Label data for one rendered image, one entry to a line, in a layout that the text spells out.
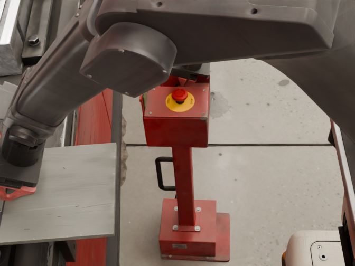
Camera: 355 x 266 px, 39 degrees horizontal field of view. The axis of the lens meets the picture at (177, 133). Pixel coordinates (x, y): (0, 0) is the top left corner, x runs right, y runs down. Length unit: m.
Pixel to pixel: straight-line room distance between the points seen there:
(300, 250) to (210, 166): 0.64
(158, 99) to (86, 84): 0.82
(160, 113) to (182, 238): 0.66
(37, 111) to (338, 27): 0.38
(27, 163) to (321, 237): 1.07
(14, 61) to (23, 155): 0.51
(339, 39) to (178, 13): 0.08
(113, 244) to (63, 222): 1.06
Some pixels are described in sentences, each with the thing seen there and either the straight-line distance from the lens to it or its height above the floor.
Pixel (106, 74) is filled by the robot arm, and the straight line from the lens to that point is 0.30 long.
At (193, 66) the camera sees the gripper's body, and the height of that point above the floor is 0.83.
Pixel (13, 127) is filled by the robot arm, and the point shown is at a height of 1.23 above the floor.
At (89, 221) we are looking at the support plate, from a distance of 0.80.
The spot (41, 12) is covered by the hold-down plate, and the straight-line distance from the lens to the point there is 1.37.
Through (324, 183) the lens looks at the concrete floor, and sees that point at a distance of 2.07.
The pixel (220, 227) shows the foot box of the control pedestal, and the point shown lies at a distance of 1.91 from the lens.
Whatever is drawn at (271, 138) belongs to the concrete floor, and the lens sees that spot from 2.18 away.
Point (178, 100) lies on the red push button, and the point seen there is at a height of 0.80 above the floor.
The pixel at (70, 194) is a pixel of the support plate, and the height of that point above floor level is 1.00.
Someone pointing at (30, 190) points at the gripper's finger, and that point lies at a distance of 0.78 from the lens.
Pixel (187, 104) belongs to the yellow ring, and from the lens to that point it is 1.23.
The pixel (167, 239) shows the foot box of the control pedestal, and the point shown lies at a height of 0.12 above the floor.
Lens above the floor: 1.67
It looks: 50 degrees down
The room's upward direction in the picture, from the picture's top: 5 degrees counter-clockwise
